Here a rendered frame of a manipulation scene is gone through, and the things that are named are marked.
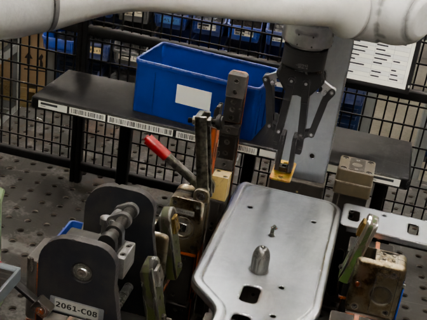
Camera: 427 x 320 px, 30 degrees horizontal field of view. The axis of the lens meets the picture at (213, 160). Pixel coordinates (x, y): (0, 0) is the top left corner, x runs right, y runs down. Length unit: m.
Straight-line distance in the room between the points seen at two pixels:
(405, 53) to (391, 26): 0.77
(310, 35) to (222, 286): 0.44
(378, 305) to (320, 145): 0.41
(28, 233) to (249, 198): 0.63
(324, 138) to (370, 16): 0.59
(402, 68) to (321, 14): 0.82
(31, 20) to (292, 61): 0.48
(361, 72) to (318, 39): 0.63
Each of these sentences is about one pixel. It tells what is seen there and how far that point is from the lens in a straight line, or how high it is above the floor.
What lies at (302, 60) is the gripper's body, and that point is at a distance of 1.34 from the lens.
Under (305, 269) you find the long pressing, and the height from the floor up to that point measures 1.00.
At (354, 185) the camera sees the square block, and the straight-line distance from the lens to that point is 1.71.
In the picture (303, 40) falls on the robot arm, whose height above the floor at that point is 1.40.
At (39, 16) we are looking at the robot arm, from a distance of 1.06.
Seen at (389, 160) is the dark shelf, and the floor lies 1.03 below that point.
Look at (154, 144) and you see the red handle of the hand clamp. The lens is 1.49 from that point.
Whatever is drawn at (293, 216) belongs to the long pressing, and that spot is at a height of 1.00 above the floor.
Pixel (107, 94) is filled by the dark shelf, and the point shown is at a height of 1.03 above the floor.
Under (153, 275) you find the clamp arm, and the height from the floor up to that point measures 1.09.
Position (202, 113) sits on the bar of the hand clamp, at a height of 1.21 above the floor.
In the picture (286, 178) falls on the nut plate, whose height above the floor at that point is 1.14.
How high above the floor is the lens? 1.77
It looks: 26 degrees down
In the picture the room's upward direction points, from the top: 8 degrees clockwise
